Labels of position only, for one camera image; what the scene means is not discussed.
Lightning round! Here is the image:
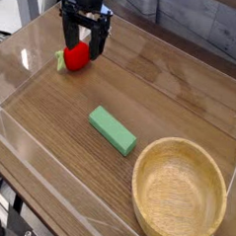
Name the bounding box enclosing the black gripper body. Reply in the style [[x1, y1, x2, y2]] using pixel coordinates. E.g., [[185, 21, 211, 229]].
[[60, 0, 113, 33]]

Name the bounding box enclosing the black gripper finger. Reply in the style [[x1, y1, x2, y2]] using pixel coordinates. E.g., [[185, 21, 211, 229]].
[[62, 13, 80, 49], [89, 25, 110, 61]]

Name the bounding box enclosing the red plush strawberry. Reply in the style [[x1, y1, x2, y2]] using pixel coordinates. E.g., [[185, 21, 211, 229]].
[[55, 41, 90, 72]]

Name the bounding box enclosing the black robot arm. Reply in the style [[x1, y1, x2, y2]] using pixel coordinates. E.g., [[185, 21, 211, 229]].
[[60, 0, 113, 60]]

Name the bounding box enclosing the green rectangular block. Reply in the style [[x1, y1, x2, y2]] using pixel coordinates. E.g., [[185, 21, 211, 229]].
[[88, 106, 136, 156]]

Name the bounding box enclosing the wooden bowl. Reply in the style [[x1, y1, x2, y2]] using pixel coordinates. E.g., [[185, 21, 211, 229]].
[[131, 137, 227, 236]]

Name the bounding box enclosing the grey table leg post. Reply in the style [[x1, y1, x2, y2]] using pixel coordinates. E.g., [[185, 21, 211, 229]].
[[17, 0, 39, 26]]

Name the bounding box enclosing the clear acrylic tray wall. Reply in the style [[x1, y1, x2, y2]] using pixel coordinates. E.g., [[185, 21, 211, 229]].
[[0, 8, 236, 236]]

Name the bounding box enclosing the black equipment with cable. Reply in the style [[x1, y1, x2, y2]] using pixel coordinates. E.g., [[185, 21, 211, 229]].
[[0, 204, 43, 236]]

